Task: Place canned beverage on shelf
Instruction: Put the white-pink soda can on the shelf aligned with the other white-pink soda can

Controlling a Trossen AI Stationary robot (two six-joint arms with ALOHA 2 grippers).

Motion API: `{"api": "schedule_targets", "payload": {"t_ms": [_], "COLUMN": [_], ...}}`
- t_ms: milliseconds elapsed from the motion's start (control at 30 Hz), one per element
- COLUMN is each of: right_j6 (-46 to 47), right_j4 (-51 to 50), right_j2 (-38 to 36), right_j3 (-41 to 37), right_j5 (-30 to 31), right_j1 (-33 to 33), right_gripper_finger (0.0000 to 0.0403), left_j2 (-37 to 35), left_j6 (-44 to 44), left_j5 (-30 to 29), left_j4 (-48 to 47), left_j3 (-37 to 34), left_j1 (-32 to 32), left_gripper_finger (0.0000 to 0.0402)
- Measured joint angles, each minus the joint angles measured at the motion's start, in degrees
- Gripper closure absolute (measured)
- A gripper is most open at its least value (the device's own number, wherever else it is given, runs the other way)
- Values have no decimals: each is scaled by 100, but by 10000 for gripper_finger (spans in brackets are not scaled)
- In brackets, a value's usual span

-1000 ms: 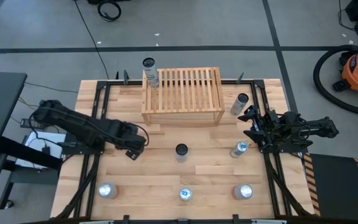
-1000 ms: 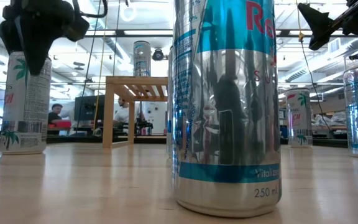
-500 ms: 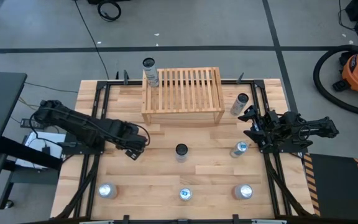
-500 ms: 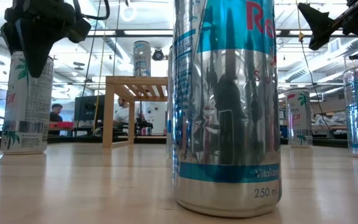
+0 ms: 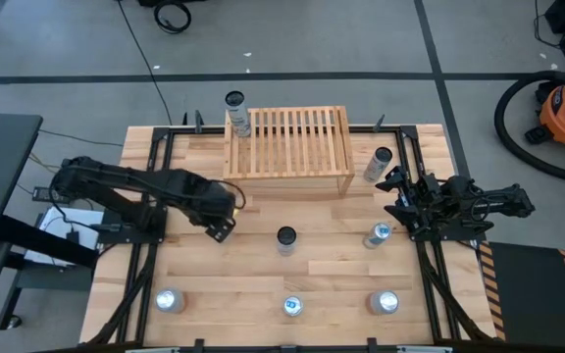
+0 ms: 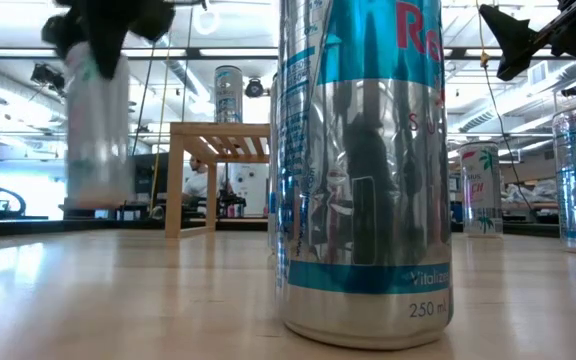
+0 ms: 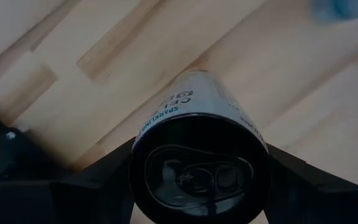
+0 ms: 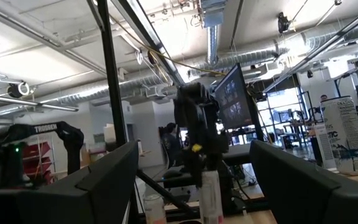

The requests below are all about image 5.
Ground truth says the Spindrift grapefruit can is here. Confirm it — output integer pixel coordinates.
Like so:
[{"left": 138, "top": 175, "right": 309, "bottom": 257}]
[
  {"left": 153, "top": 287, "right": 186, "bottom": 315},
  {"left": 369, "top": 289, "right": 401, "bottom": 316}
]

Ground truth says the black aluminium table frame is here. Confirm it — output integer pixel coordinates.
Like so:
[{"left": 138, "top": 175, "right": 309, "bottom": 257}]
[{"left": 83, "top": 125, "right": 497, "bottom": 353}]

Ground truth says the black power strip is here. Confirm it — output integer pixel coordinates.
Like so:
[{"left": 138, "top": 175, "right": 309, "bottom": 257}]
[{"left": 30, "top": 185, "right": 63, "bottom": 203}]

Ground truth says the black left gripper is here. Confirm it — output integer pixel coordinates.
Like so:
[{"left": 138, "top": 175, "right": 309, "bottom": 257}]
[{"left": 191, "top": 179, "right": 238, "bottom": 244}]

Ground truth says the white paper sheet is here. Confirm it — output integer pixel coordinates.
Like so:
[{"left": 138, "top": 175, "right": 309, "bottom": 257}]
[{"left": 24, "top": 205, "right": 105, "bottom": 269}]

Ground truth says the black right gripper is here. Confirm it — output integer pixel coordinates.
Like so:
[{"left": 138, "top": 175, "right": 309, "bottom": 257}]
[{"left": 375, "top": 166, "right": 429, "bottom": 231}]

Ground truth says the white red-print Celsius can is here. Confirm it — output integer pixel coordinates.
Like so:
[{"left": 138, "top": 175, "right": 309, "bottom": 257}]
[{"left": 362, "top": 145, "right": 394, "bottom": 184}]

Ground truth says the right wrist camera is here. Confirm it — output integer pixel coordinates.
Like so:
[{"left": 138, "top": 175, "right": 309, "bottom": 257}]
[{"left": 417, "top": 174, "right": 441, "bottom": 198}]

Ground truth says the wooden slatted shelf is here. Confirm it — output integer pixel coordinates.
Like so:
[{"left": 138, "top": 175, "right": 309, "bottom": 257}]
[{"left": 222, "top": 105, "right": 356, "bottom": 198}]

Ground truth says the coiled black cable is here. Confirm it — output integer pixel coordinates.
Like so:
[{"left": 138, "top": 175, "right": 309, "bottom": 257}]
[{"left": 152, "top": 1, "right": 193, "bottom": 35}]

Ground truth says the black mat with hazard stripes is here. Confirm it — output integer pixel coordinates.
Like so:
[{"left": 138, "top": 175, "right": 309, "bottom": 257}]
[{"left": 478, "top": 240, "right": 565, "bottom": 350}]

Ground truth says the black floor box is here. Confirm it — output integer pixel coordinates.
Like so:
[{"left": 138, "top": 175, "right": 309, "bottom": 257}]
[{"left": 137, "top": 0, "right": 210, "bottom": 8}]

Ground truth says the long black floor cable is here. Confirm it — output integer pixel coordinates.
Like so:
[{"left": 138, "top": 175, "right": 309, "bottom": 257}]
[{"left": 117, "top": 0, "right": 174, "bottom": 126}]

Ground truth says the silver blue-palm Celsius can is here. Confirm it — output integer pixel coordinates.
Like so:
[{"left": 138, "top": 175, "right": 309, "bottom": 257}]
[
  {"left": 276, "top": 226, "right": 298, "bottom": 257},
  {"left": 224, "top": 90, "right": 253, "bottom": 138}
]

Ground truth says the blue silver Red Bull can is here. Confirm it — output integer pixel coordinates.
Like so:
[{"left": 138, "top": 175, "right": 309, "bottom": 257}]
[
  {"left": 363, "top": 222, "right": 393, "bottom": 250},
  {"left": 282, "top": 295, "right": 306, "bottom": 319}
]

